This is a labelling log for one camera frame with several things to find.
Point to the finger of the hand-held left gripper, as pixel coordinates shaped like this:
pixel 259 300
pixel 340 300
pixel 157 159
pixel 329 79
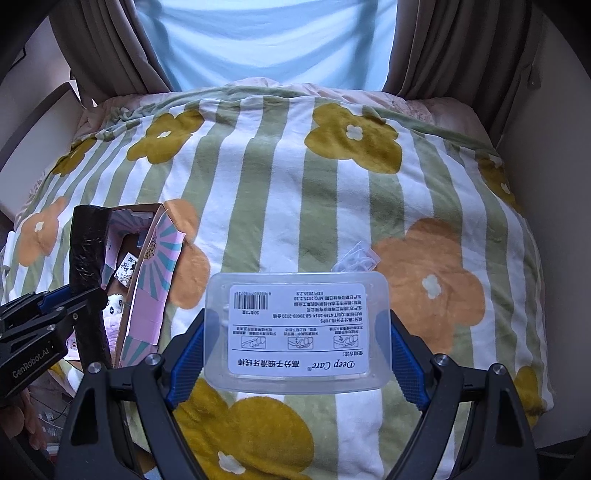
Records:
pixel 57 297
pixel 85 307

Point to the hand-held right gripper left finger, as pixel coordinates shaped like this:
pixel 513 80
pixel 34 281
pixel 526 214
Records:
pixel 184 364

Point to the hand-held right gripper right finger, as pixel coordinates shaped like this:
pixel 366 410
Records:
pixel 408 364

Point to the white patterned sock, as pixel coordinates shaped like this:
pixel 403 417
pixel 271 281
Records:
pixel 114 307

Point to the white printed tissue packet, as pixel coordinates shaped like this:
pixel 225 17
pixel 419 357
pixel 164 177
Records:
pixel 127 270

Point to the black trash bag roll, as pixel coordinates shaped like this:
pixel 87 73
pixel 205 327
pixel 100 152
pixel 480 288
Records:
pixel 85 249

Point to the pink printed cardboard box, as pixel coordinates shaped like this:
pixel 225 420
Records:
pixel 147 300

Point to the clear labelled plastic box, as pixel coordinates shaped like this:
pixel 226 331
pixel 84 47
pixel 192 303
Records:
pixel 295 323

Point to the person's left hand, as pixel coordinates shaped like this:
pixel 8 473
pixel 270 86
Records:
pixel 25 415

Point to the small clear plastic case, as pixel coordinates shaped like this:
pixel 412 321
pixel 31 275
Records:
pixel 358 259

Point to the brown and white headboard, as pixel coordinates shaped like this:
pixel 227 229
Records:
pixel 37 134

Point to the striped floral blanket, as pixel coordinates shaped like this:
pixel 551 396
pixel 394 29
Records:
pixel 277 184

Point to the pink quilt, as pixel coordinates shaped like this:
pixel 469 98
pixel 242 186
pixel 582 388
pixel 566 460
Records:
pixel 438 110

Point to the light blue window cloth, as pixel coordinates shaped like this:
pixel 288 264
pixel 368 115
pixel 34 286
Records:
pixel 268 41

